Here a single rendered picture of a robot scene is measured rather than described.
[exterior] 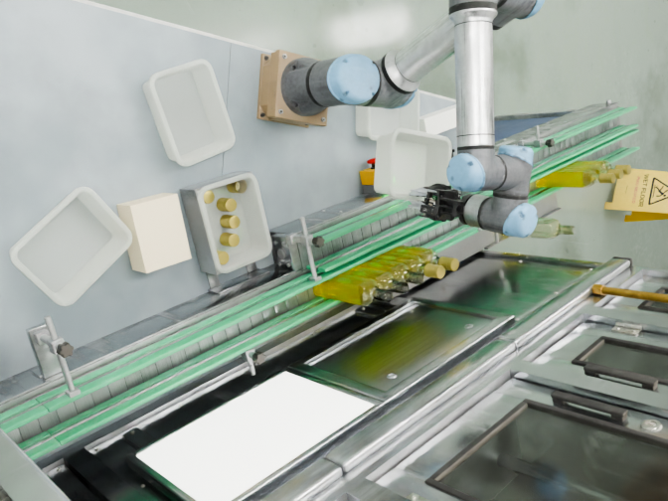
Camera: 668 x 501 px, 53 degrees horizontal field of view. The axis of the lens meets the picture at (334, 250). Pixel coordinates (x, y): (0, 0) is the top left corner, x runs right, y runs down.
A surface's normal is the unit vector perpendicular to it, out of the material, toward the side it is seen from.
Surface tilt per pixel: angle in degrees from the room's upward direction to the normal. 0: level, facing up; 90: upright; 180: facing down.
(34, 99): 0
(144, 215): 0
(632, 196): 77
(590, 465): 90
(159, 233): 0
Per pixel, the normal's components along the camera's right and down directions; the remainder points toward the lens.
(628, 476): -0.19, -0.94
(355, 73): 0.53, 0.10
